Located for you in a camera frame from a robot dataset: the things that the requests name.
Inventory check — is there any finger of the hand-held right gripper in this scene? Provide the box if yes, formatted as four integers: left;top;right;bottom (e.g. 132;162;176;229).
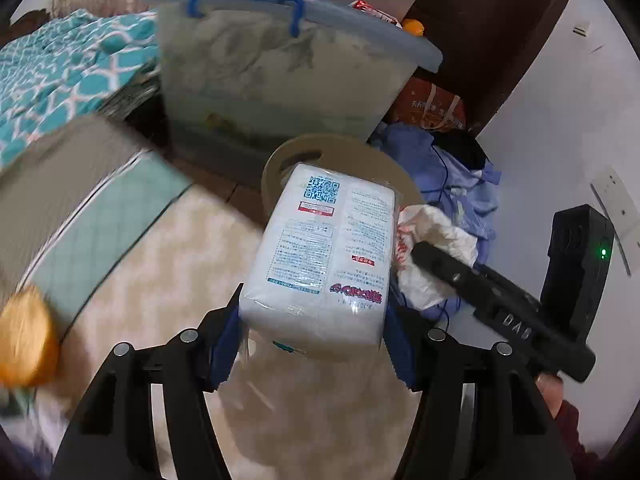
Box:
410;241;485;307

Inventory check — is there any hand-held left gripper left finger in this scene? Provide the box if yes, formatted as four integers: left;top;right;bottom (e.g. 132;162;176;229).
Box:
50;284;246;480

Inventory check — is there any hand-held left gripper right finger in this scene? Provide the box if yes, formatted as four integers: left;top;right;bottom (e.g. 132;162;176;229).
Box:
384;305;576;480

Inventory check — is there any white plastic bag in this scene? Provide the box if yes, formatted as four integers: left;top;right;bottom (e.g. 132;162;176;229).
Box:
395;204;480;311

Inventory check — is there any white tissue pack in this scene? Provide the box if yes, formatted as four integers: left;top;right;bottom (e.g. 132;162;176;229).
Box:
239;162;401;356

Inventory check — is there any tan plastic basket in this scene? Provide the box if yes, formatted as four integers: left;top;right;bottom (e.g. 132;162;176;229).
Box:
261;133;428;363

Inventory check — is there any person's right forearm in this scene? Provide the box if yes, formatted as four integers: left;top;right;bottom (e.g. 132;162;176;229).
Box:
552;399;603;466

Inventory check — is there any person's right hand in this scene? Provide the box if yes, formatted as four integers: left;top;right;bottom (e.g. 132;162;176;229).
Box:
536;374;565;418

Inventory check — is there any beige zigzag bed sheet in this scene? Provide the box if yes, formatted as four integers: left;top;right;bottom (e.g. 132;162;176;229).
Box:
0;115;426;480

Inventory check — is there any blue cloth pile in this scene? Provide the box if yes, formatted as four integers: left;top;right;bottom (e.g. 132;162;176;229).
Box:
372;122;502;321

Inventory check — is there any black cloth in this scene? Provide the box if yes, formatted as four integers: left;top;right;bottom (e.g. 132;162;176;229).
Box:
432;130;494;172

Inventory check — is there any orange printed bag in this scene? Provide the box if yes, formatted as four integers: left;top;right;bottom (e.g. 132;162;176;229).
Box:
392;79;467;133

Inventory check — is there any dark brown door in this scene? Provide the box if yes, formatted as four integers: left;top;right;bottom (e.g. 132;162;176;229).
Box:
400;0;577;135

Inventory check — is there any red snack packet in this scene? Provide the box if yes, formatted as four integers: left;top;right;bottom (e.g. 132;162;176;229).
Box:
350;0;402;27

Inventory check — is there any teal patterned quilt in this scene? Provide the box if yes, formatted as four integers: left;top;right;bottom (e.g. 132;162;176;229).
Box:
0;10;162;161

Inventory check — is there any white wall socket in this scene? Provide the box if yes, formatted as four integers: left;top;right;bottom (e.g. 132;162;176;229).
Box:
590;165;637;277

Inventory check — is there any storage box with blue handle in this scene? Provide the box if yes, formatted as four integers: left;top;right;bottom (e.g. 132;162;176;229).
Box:
141;0;443;186

